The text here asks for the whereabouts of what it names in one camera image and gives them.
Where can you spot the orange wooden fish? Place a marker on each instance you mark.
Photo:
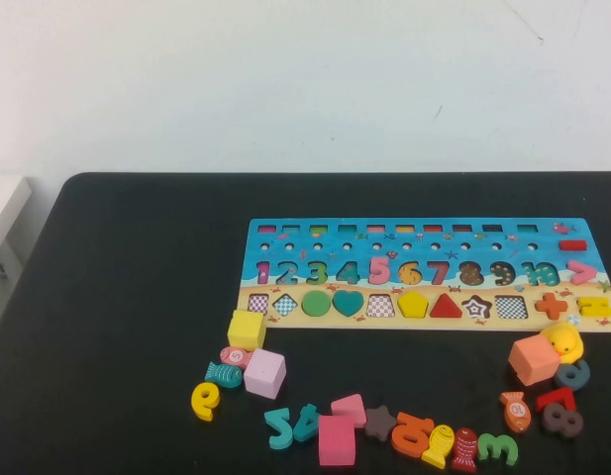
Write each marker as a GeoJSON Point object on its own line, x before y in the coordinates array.
{"type": "Point", "coordinates": [517, 410]}

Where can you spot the salmon orange wooden cube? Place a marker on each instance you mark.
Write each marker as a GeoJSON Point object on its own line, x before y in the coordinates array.
{"type": "Point", "coordinates": [533, 360]}

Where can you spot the red number seven piece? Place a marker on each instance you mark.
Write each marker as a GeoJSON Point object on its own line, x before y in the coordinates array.
{"type": "Point", "coordinates": [565, 394]}

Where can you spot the orange plus sign piece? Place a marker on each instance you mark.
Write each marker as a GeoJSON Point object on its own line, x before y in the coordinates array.
{"type": "Point", "coordinates": [550, 306]}

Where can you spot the green number three piece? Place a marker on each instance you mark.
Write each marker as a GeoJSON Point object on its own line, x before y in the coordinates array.
{"type": "Point", "coordinates": [505, 452]}

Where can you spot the teal heart piece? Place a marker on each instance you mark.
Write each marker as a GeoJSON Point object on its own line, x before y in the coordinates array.
{"type": "Point", "coordinates": [347, 301]}

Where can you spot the orange number piece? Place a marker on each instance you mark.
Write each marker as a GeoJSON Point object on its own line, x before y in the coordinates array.
{"type": "Point", "coordinates": [409, 443]}

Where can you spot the pink trapezoid piece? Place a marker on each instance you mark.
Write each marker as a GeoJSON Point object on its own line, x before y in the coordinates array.
{"type": "Point", "coordinates": [349, 407]}

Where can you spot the pink wooden fish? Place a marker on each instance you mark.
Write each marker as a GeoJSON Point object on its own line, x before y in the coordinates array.
{"type": "Point", "coordinates": [235, 356]}

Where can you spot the red minus sign piece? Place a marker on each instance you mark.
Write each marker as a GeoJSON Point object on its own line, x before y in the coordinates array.
{"type": "Point", "coordinates": [572, 245]}

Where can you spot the yellow rubber duck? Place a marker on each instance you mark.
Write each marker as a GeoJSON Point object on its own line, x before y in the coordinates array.
{"type": "Point", "coordinates": [567, 344]}

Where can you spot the hot pink rectangular block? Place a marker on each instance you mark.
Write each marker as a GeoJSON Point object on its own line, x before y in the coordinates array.
{"type": "Point", "coordinates": [336, 440]}

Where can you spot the teal number four piece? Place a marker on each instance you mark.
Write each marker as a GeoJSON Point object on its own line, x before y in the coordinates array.
{"type": "Point", "coordinates": [307, 423]}

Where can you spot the teal number five piece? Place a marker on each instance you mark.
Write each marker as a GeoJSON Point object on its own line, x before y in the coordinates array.
{"type": "Point", "coordinates": [279, 428]}

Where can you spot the brown number eight piece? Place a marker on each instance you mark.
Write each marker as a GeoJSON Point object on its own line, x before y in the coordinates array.
{"type": "Point", "coordinates": [550, 418]}

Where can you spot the yellow equals sign piece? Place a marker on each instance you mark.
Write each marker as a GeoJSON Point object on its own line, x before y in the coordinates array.
{"type": "Point", "coordinates": [584, 307]}

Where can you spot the light pink wooden cube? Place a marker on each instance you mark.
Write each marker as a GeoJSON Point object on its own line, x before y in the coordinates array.
{"type": "Point", "coordinates": [264, 373]}

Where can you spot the colourful wooden number puzzle board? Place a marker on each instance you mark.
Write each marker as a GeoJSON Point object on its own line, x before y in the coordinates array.
{"type": "Point", "coordinates": [424, 247]}

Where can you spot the pink greater-than sign piece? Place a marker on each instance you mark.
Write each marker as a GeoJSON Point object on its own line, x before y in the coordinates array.
{"type": "Point", "coordinates": [584, 273]}

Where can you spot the yellow number nine piece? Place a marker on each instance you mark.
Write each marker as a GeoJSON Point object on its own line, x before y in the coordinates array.
{"type": "Point", "coordinates": [206, 403]}

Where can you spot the grey-blue number six piece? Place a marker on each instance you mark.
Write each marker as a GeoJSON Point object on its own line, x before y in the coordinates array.
{"type": "Point", "coordinates": [562, 378]}

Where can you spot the green circle piece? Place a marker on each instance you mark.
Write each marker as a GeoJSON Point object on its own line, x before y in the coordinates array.
{"type": "Point", "coordinates": [315, 303]}

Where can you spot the pink number five piece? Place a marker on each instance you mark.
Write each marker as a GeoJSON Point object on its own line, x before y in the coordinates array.
{"type": "Point", "coordinates": [378, 271]}

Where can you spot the brown star piece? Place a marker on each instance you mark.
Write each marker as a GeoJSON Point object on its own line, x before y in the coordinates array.
{"type": "Point", "coordinates": [380, 423]}

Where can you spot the yellow wooden fish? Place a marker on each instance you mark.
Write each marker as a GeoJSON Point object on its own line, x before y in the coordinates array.
{"type": "Point", "coordinates": [438, 445]}

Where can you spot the yellow wooden cube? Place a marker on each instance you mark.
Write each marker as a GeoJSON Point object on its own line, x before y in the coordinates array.
{"type": "Point", "coordinates": [245, 329]}

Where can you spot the red triangle piece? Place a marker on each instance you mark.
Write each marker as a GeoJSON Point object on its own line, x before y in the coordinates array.
{"type": "Point", "coordinates": [444, 309]}

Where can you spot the teal wooden fish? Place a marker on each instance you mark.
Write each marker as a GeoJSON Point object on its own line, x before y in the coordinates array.
{"type": "Point", "coordinates": [225, 375]}

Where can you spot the yellow pentagon piece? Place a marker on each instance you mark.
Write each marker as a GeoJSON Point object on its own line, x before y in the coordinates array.
{"type": "Point", "coordinates": [413, 305]}

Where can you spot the dark cabinet latch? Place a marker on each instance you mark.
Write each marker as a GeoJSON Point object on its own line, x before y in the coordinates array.
{"type": "Point", "coordinates": [1, 269]}

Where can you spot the red wooden fish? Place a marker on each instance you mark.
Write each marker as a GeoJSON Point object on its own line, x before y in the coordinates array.
{"type": "Point", "coordinates": [465, 449]}

